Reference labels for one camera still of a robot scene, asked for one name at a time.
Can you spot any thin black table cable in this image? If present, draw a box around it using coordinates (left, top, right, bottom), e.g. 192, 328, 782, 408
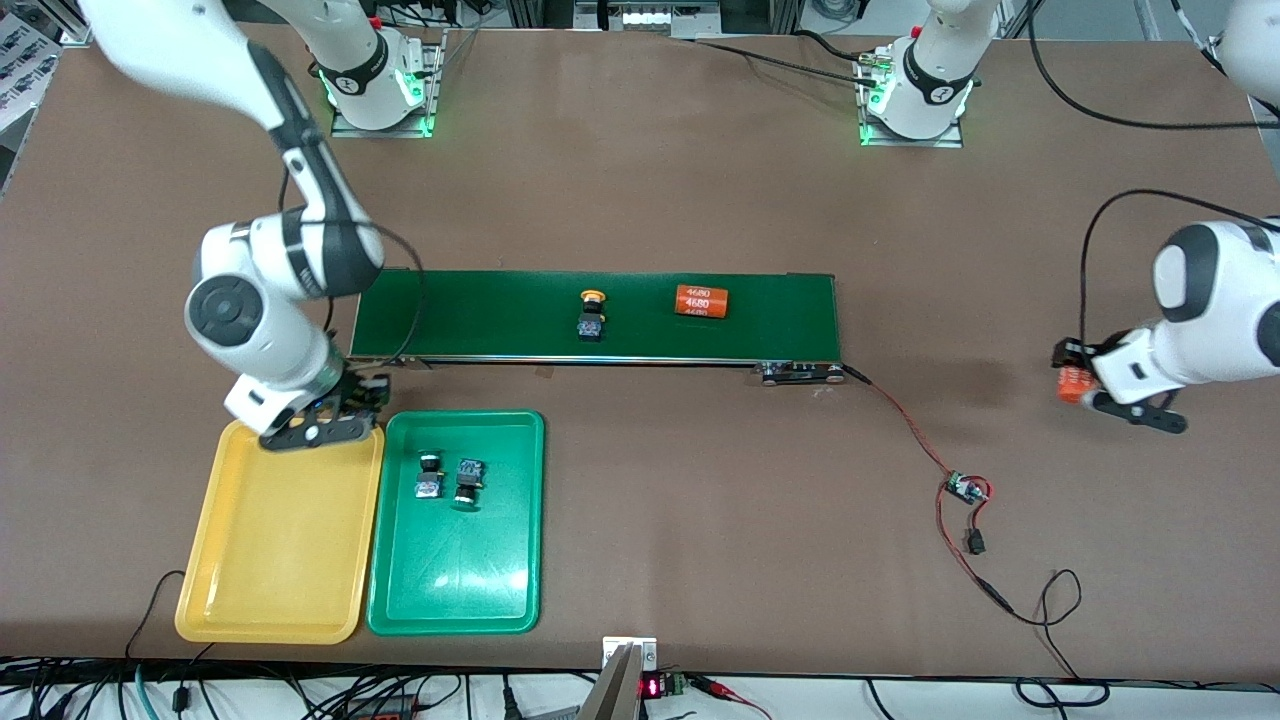
125, 570, 216, 661

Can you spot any printed paper sheet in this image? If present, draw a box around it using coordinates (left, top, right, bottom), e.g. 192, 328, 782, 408
0, 18, 61, 131

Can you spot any yellow plastic tray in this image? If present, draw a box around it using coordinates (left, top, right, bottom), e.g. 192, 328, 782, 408
174, 416, 386, 645

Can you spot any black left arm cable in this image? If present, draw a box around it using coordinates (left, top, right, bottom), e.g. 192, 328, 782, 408
1025, 0, 1280, 346

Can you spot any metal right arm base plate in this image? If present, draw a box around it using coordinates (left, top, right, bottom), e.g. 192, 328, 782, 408
330, 40, 446, 139

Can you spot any grey metal camera mount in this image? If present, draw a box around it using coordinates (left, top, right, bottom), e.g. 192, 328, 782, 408
580, 636, 659, 720

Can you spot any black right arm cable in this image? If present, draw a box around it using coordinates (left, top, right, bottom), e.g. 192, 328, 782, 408
280, 165, 429, 366

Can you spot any green plastic tray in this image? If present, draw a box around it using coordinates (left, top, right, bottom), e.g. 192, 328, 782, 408
366, 409, 546, 637

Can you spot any red clip lead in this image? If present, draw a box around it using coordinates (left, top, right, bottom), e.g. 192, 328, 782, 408
690, 675, 776, 720

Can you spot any green conveyor belt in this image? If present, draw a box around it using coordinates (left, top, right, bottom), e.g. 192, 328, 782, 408
347, 268, 846, 386

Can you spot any black looped power cable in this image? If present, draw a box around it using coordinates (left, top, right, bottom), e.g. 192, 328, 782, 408
1015, 568, 1113, 711

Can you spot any black cable to arm base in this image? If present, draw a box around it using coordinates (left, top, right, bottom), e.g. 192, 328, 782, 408
690, 28, 886, 91

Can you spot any white power strip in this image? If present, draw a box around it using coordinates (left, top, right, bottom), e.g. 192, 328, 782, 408
600, 5, 701, 31

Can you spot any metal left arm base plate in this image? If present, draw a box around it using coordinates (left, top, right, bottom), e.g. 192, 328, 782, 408
858, 50, 963, 149

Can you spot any red black conveyor wire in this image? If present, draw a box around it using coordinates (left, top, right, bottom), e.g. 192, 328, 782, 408
838, 365, 961, 481

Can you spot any red black power wire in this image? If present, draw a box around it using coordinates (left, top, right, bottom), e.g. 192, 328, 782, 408
935, 492, 1046, 629

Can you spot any black equipment rack frame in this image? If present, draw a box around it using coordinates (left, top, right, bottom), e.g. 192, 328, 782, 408
505, 0, 806, 39

